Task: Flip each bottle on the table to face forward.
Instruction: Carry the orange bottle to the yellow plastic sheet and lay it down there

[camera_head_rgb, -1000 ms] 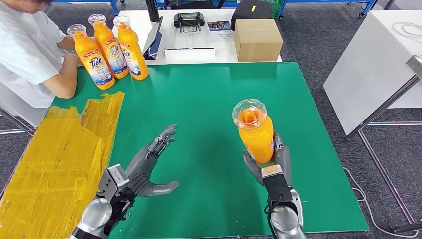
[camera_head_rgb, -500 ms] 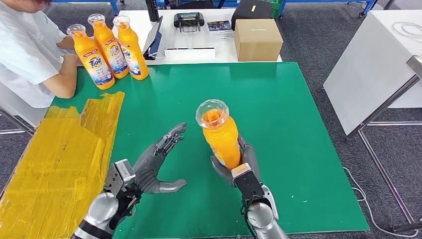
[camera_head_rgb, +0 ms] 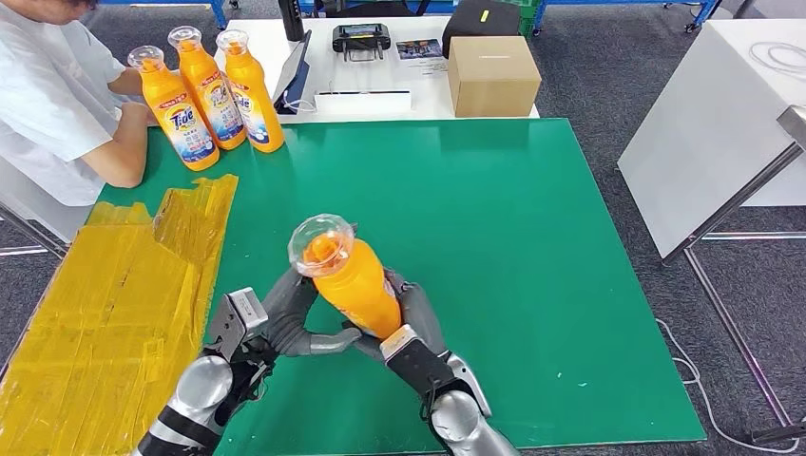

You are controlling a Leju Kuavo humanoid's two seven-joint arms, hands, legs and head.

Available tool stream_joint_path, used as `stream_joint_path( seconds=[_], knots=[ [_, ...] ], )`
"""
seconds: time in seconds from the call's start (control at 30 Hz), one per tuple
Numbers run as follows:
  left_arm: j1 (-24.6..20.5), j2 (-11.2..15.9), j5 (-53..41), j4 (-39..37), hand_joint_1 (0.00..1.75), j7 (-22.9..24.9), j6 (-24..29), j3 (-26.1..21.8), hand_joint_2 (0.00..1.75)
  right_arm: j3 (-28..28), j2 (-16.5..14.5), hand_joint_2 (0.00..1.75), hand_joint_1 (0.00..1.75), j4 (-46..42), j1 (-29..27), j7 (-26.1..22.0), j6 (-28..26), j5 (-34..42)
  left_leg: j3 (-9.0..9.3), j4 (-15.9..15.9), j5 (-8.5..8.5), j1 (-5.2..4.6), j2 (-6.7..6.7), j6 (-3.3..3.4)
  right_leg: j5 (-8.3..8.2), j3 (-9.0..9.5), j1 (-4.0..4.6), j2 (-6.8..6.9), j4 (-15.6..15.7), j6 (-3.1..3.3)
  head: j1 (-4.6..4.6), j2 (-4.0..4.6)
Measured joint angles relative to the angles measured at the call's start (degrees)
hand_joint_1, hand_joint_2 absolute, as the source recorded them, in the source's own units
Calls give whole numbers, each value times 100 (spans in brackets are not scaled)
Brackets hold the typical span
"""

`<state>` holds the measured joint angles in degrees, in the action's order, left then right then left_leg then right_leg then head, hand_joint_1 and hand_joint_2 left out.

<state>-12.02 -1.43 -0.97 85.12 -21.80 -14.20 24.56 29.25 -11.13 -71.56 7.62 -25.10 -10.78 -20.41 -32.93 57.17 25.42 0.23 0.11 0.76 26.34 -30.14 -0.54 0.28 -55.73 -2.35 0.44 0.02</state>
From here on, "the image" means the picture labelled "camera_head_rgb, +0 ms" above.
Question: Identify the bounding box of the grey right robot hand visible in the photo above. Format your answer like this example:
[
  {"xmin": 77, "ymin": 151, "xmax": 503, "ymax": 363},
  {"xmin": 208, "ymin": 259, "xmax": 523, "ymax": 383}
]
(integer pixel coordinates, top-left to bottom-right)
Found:
[{"xmin": 352, "ymin": 269, "xmax": 450, "ymax": 363}]

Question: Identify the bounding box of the person's right hand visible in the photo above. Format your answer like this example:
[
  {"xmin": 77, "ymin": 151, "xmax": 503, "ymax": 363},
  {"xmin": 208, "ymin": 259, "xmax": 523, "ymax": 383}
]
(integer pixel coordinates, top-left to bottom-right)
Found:
[{"xmin": 123, "ymin": 102, "xmax": 159, "ymax": 127}]

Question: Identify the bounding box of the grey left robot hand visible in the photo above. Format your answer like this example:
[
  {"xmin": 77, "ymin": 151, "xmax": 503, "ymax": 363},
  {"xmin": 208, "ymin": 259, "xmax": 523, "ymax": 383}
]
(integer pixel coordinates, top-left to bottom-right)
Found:
[{"xmin": 260, "ymin": 267, "xmax": 364, "ymax": 359}]

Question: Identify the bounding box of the orange detergent bottle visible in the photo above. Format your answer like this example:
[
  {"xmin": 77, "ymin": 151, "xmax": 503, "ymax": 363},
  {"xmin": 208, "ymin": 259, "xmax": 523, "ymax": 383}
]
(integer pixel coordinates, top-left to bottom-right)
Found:
[
  {"xmin": 287, "ymin": 214, "xmax": 404, "ymax": 342},
  {"xmin": 166, "ymin": 26, "xmax": 247, "ymax": 152},
  {"xmin": 126, "ymin": 45, "xmax": 221, "ymax": 172},
  {"xmin": 216, "ymin": 28, "xmax": 286, "ymax": 154}
]

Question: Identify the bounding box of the person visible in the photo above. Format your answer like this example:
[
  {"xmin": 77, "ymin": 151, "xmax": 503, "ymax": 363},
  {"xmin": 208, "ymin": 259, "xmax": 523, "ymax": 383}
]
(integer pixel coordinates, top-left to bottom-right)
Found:
[{"xmin": 0, "ymin": 0, "xmax": 159, "ymax": 208}]

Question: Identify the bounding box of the green table board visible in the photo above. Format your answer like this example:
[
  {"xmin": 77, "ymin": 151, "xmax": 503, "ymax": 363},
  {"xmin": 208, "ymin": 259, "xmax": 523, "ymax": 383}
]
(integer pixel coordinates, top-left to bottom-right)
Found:
[{"xmin": 97, "ymin": 117, "xmax": 707, "ymax": 456}]

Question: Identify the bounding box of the yellow taped cardboard sheet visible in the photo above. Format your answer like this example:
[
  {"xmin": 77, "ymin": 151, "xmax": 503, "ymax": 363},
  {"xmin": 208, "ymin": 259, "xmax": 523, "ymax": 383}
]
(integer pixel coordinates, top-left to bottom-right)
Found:
[{"xmin": 0, "ymin": 174, "xmax": 241, "ymax": 456}]

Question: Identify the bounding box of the dark tablet with blue cover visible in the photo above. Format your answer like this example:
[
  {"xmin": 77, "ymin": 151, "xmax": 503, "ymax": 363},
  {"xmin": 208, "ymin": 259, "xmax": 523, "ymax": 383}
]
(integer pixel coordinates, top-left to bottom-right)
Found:
[{"xmin": 272, "ymin": 29, "xmax": 315, "ymax": 117}]

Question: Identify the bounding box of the black cylindrical flask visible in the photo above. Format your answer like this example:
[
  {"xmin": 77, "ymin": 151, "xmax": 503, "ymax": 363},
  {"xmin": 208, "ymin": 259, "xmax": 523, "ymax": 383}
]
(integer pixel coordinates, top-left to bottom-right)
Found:
[{"xmin": 278, "ymin": 0, "xmax": 307, "ymax": 43}]

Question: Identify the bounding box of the white flat box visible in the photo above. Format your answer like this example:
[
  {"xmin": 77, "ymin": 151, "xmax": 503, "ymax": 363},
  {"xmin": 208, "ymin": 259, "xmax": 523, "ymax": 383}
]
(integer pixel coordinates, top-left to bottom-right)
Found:
[{"xmin": 314, "ymin": 90, "xmax": 414, "ymax": 119}]

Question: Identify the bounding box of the black handheld controller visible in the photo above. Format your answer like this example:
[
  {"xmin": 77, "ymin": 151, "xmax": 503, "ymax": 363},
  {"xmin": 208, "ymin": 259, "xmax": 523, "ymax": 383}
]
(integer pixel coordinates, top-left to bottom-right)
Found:
[{"xmin": 332, "ymin": 23, "xmax": 393, "ymax": 64}]

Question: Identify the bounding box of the brown cardboard box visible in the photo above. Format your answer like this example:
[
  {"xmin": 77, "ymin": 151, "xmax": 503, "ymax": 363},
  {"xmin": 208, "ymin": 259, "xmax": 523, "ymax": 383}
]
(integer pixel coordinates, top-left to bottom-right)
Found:
[{"xmin": 447, "ymin": 35, "xmax": 543, "ymax": 120}]

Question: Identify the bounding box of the printed leaflet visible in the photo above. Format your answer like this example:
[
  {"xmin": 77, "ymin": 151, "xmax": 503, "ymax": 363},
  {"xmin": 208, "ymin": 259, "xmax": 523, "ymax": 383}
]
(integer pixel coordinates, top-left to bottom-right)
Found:
[{"xmin": 394, "ymin": 38, "xmax": 449, "ymax": 77}]

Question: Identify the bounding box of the black bag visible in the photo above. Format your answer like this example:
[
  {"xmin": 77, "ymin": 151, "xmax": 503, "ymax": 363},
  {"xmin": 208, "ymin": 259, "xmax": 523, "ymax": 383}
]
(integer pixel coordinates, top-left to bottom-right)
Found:
[{"xmin": 441, "ymin": 0, "xmax": 522, "ymax": 59}]

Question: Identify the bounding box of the green plastic crate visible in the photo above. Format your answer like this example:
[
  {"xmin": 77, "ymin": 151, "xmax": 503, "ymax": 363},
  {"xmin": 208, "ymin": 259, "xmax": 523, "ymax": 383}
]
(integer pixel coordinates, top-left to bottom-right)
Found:
[{"xmin": 503, "ymin": 0, "xmax": 544, "ymax": 37}]

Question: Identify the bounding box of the white side table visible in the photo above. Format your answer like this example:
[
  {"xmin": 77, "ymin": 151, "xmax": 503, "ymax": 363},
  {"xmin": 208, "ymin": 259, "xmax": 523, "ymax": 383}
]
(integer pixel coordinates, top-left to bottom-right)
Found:
[{"xmin": 617, "ymin": 18, "xmax": 806, "ymax": 262}]

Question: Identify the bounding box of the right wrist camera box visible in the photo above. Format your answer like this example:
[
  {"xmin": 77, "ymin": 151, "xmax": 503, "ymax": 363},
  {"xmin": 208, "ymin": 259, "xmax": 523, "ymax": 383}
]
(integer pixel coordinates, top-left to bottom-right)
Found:
[{"xmin": 379, "ymin": 324, "xmax": 458, "ymax": 399}]

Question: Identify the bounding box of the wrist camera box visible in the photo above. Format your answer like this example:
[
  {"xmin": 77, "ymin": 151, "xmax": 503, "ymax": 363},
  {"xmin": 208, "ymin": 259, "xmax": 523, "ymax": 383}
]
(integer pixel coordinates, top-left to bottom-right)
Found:
[
  {"xmin": 379, "ymin": 324, "xmax": 458, "ymax": 399},
  {"xmin": 206, "ymin": 287, "xmax": 270, "ymax": 362}
]

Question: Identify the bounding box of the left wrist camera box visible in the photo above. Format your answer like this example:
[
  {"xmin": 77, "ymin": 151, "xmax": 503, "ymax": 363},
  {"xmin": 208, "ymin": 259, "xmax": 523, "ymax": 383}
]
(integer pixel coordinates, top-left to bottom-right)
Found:
[{"xmin": 206, "ymin": 287, "xmax": 270, "ymax": 362}]

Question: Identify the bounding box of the blue metal rack frame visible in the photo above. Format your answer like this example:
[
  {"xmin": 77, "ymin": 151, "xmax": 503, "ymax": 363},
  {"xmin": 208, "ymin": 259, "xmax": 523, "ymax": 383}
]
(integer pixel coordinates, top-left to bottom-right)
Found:
[
  {"xmin": 531, "ymin": 0, "xmax": 723, "ymax": 36},
  {"xmin": 97, "ymin": 0, "xmax": 230, "ymax": 31}
]

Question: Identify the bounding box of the white floor cable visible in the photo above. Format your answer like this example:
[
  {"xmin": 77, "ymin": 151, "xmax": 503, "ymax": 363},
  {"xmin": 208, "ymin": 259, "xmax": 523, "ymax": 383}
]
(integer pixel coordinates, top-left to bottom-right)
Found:
[{"xmin": 654, "ymin": 317, "xmax": 806, "ymax": 456}]

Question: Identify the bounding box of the grey metal table frame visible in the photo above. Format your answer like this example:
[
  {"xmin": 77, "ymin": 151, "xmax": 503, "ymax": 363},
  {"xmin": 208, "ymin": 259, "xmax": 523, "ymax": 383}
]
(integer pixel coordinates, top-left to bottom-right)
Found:
[{"xmin": 661, "ymin": 105, "xmax": 806, "ymax": 446}]

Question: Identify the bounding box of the white coiled cable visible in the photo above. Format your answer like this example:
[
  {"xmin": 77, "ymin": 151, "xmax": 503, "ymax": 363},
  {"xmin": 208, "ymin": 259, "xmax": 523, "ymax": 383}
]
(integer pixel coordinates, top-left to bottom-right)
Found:
[{"xmin": 747, "ymin": 40, "xmax": 806, "ymax": 80}]

